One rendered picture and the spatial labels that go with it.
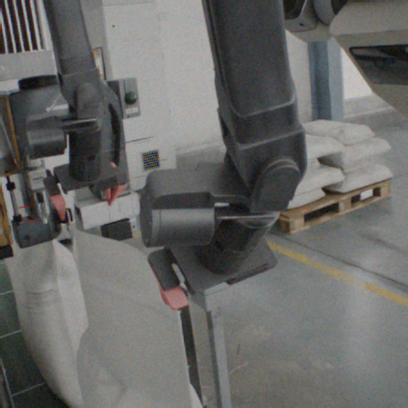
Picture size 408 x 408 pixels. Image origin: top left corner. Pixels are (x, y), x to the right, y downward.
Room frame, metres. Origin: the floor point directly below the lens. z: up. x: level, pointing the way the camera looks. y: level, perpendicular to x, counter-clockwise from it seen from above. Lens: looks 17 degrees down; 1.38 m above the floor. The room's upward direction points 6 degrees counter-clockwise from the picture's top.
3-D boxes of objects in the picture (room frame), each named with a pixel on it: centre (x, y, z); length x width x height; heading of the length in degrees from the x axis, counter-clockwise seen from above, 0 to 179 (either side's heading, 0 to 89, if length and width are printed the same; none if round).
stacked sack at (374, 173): (4.12, -1.24, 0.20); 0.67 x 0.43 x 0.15; 120
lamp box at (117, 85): (1.20, 0.16, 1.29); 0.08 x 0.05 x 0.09; 30
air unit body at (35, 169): (1.02, 0.34, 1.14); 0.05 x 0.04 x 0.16; 120
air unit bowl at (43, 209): (1.01, 0.34, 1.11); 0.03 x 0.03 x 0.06
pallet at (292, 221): (4.14, -0.87, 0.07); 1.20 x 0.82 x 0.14; 122
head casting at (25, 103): (1.23, 0.35, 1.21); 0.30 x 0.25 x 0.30; 30
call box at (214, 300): (1.13, 0.01, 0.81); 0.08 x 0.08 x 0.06; 30
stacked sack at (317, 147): (3.81, -0.73, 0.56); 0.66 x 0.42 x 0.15; 120
